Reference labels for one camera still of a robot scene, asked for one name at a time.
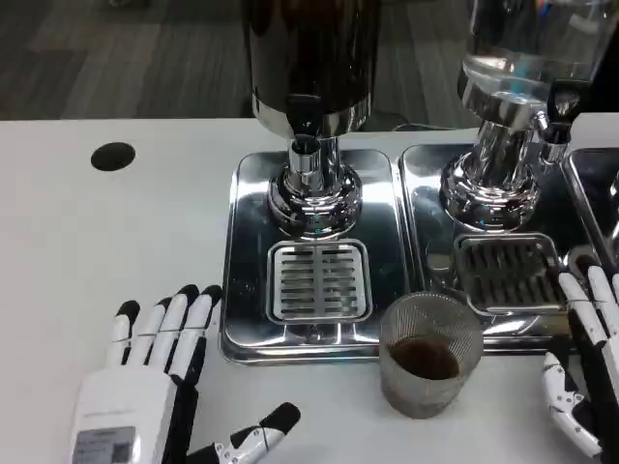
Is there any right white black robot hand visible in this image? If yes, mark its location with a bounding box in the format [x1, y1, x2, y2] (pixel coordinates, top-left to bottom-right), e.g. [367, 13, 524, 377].
[541, 263, 619, 460]

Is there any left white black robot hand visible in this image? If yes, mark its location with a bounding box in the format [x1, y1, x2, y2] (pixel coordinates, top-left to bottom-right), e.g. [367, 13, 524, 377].
[70, 283, 302, 464]

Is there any clear ribbed glass cup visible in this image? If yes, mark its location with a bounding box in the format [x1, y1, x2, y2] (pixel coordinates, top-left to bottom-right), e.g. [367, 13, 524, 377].
[380, 292, 485, 420]

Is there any dark steel tray grid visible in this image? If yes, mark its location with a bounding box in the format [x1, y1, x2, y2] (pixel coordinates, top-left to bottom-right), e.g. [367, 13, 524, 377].
[454, 234, 570, 318]

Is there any steel drip tray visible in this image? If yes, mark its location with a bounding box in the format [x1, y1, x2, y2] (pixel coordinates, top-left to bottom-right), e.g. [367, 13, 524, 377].
[220, 149, 422, 366]
[398, 143, 619, 357]
[563, 147, 619, 272]

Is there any clear drink dispenser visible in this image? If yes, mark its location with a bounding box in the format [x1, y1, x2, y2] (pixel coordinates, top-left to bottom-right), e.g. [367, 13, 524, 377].
[440, 0, 619, 233]

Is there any bright steel tray grid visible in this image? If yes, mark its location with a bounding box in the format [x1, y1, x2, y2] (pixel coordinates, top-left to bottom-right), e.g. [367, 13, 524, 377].
[267, 240, 373, 324]

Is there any black round counter hole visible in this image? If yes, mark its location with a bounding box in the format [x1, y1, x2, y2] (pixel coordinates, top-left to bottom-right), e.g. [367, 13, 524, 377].
[90, 141, 136, 172]

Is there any dark drink dispenser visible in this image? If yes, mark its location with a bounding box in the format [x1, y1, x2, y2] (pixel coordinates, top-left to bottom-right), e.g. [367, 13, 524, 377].
[240, 0, 383, 241]

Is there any black tap handle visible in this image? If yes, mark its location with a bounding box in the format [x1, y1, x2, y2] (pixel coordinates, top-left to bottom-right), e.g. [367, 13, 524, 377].
[545, 79, 589, 146]

